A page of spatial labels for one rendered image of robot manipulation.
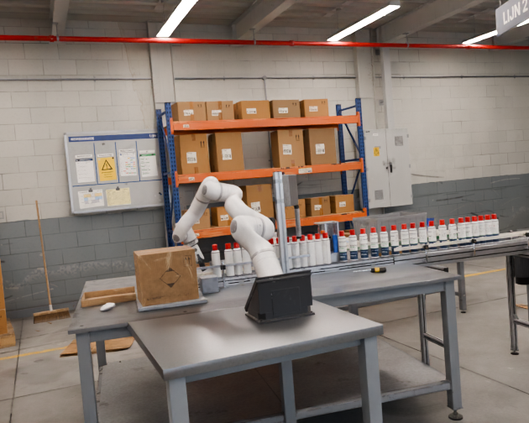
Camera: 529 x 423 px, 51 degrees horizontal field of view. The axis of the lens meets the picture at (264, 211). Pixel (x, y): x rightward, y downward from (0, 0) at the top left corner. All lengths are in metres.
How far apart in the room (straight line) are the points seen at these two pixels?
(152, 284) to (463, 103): 8.04
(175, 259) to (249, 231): 0.51
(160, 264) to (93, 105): 4.91
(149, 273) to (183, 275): 0.18
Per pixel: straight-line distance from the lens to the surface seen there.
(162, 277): 2.97
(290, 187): 3.36
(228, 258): 3.42
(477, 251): 4.09
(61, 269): 7.59
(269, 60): 8.43
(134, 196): 7.51
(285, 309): 2.48
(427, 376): 3.55
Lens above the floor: 1.45
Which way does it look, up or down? 3 degrees down
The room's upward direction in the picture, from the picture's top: 5 degrees counter-clockwise
